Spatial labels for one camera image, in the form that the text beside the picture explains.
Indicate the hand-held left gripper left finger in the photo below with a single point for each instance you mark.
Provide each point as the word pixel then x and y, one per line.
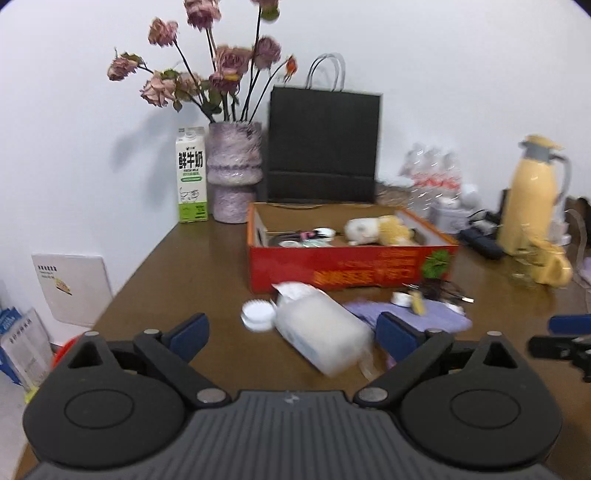
pixel 191 336

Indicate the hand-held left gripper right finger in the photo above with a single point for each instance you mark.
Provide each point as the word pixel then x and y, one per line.
pixel 397 336

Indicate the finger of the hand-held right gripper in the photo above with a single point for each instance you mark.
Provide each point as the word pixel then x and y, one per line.
pixel 570 324
pixel 554 347

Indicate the purple knitted pouch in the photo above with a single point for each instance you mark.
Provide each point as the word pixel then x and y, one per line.
pixel 443 318

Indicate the translucent plastic jar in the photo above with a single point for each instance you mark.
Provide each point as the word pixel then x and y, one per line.
pixel 318 327

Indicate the red cardboard box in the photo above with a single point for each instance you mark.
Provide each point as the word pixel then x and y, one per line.
pixel 351 267

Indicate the yellow plush toy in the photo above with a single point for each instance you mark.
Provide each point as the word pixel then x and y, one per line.
pixel 395 230

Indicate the white plush toy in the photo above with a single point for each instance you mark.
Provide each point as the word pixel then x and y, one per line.
pixel 362 230

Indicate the small white cap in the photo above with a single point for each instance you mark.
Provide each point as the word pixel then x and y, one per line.
pixel 400 298

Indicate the yellow mug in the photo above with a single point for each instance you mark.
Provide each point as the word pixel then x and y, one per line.
pixel 549 267

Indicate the white round lid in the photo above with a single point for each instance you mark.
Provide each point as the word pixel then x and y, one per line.
pixel 257 315

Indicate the clear glass beaker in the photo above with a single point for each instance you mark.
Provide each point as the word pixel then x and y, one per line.
pixel 521 272

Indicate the black handheld appliance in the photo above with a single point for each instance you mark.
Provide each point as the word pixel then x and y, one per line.
pixel 485 244

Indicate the white metal tin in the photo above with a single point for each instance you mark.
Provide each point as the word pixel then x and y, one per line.
pixel 450 218

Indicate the yellow thermos jug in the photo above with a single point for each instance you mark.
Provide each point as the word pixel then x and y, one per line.
pixel 526 198

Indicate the glass jar of grains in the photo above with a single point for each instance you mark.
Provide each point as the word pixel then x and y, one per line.
pixel 392 194

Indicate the white green milk carton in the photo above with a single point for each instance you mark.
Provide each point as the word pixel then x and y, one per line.
pixel 191 175

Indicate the purple white ribbed vase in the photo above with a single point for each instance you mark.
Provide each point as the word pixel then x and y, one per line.
pixel 233 175

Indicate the blue white packages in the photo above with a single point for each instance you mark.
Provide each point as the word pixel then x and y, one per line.
pixel 23 346

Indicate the black paper bag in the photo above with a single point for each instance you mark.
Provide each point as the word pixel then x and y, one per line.
pixel 323 138

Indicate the dried pink rose bouquet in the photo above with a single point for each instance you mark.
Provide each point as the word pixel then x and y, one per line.
pixel 226 60

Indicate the white wall panel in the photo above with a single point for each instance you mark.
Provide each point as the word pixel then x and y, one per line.
pixel 69 286

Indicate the white round camera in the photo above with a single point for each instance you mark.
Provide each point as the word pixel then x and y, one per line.
pixel 471 196

